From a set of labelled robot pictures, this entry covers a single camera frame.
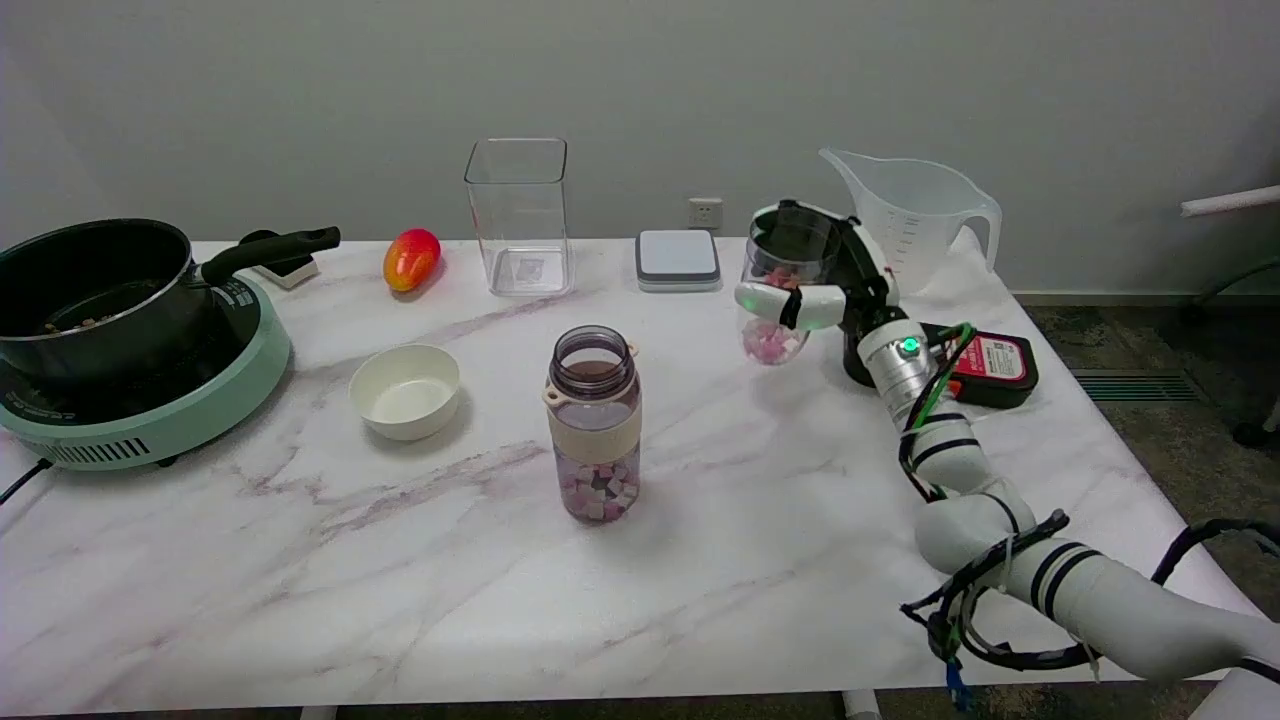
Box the red yellow mango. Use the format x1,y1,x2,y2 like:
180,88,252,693
383,228,443,294

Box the white round bowl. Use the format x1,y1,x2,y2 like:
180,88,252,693
348,343,463,443

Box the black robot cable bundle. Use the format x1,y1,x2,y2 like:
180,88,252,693
898,400,1280,691

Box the pink white cubes in bottle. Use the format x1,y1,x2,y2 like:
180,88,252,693
558,455,641,524

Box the green robot cable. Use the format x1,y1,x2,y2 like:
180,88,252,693
905,322,977,433

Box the white pipe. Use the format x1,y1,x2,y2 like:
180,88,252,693
1180,184,1280,219

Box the black red box device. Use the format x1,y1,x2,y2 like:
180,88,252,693
920,322,1040,410

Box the black cooker power cord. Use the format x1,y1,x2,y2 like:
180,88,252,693
0,457,53,507

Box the clear square plastic container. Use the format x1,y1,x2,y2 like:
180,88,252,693
463,137,574,298

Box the clear bottle with beige band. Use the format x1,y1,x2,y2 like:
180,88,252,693
543,325,644,526

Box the green induction cooker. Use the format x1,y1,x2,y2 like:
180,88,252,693
0,272,294,473

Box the small clear measuring cup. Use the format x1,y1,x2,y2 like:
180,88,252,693
738,208,843,367

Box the black pot with handle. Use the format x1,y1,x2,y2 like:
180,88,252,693
0,218,342,386

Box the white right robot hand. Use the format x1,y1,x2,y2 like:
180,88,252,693
734,199,901,388

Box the floor vent grille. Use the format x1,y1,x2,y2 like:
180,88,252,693
1068,369,1163,404

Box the white power adapter with plug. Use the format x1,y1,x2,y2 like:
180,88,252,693
239,229,322,292

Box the grey white kitchen scale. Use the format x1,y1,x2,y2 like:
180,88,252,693
634,229,723,294

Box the large translucent measuring jug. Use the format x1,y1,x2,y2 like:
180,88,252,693
818,147,1004,299

